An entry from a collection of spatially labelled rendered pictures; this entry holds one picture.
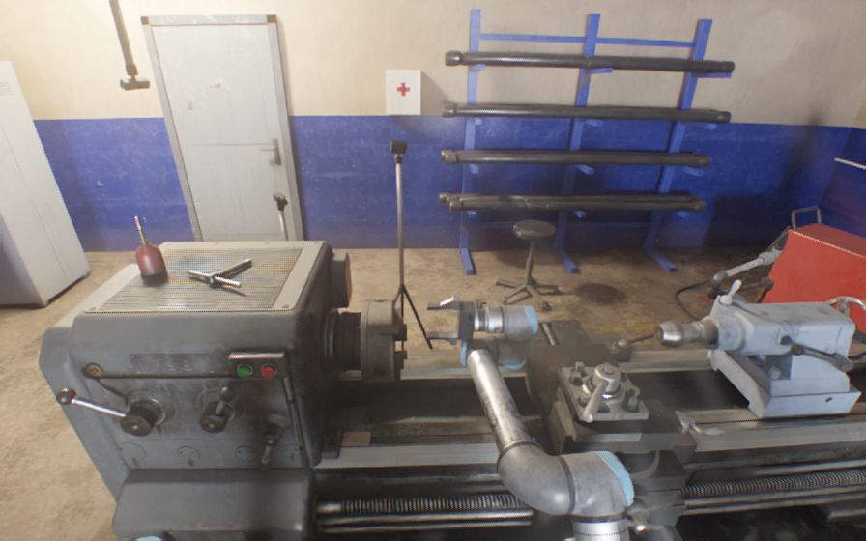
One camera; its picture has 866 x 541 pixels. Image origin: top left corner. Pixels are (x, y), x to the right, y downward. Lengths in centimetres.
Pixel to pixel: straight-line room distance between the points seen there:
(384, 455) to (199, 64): 373
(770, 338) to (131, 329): 180
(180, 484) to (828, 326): 201
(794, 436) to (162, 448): 190
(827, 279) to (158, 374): 392
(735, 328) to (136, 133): 468
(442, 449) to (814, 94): 507
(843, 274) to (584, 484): 317
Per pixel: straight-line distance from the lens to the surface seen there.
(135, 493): 150
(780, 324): 169
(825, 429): 189
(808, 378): 182
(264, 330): 106
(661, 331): 153
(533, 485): 99
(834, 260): 393
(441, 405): 162
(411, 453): 134
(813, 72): 557
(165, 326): 116
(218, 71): 433
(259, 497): 136
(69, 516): 274
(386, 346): 120
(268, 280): 120
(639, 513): 129
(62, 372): 135
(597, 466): 103
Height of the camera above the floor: 189
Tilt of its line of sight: 28 degrees down
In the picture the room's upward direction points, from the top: 1 degrees clockwise
